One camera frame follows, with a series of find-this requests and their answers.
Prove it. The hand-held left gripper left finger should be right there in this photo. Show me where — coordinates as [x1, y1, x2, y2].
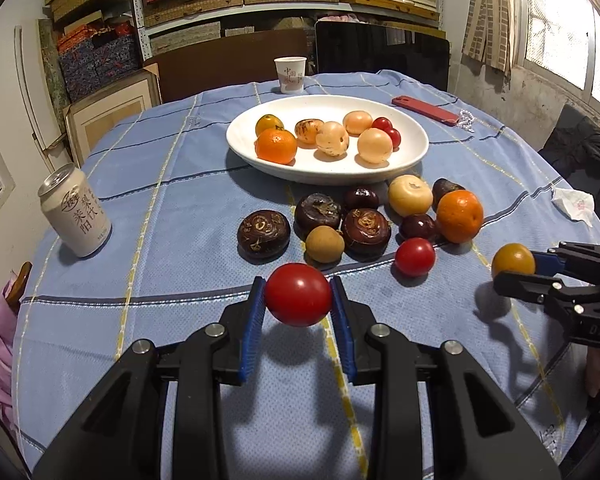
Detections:
[32, 276, 267, 480]

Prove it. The orange tangerine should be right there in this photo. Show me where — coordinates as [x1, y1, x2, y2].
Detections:
[436, 190, 484, 244]
[255, 129, 298, 165]

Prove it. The white beverage can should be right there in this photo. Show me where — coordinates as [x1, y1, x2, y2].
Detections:
[37, 164, 112, 258]

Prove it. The black garment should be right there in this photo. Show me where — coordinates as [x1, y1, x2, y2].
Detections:
[537, 102, 600, 231]

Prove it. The bright barred window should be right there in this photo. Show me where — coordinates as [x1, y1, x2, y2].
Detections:
[512, 0, 600, 121]

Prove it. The white leaning board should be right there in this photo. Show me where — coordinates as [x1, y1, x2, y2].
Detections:
[14, 25, 68, 161]

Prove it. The speckled tan apple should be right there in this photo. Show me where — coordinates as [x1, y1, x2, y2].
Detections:
[294, 118, 326, 147]

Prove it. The dark brown plum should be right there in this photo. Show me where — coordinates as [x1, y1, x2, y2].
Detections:
[431, 178, 466, 211]

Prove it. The white paper cup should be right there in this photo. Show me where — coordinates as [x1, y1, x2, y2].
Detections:
[274, 56, 307, 95]

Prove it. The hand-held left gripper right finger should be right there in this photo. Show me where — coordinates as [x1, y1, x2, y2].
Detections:
[329, 275, 563, 480]

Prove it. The stack of blue patterned boxes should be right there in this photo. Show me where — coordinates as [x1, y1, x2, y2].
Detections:
[55, 22, 143, 103]

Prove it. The wooden chair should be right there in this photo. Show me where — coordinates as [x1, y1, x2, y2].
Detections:
[5, 261, 33, 313]

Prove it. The white round plate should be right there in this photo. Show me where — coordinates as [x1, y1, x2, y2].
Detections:
[226, 95, 429, 186]

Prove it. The crumpled white tissue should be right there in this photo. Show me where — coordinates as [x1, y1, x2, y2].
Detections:
[551, 187, 596, 228]

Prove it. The red phone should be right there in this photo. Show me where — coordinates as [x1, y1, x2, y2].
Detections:
[391, 95, 461, 127]

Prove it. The grey marbled board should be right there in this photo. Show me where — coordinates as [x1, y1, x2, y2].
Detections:
[37, 19, 73, 111]

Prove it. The beige framed board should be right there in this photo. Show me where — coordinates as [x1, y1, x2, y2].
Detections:
[62, 67, 162, 166]

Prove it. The person's right hand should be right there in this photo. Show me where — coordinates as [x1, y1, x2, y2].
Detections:
[585, 347, 600, 398]

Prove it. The black flat monitor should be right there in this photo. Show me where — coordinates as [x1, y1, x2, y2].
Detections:
[314, 20, 451, 93]

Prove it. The brick patterned curtain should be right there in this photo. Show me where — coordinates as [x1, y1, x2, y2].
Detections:
[461, 0, 528, 78]

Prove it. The tan longan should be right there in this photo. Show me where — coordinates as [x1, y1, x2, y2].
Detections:
[305, 225, 346, 264]

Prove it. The pinkish peach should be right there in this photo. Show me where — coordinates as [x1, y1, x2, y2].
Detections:
[342, 110, 374, 135]

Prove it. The small yellow tangerine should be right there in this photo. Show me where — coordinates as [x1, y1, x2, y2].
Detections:
[491, 243, 536, 281]
[255, 114, 285, 137]

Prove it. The pale yellow apple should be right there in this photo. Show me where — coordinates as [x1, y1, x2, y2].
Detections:
[388, 175, 434, 217]

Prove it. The white metal shelf rack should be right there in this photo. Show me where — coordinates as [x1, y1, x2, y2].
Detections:
[127, 0, 443, 58]

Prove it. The dark red plum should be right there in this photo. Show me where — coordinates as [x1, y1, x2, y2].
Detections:
[342, 187, 380, 212]
[398, 213, 438, 242]

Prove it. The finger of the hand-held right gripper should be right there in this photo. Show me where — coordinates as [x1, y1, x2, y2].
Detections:
[532, 241, 600, 283]
[493, 270, 593, 318]

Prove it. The brown board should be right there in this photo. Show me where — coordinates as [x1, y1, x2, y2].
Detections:
[142, 27, 316, 106]

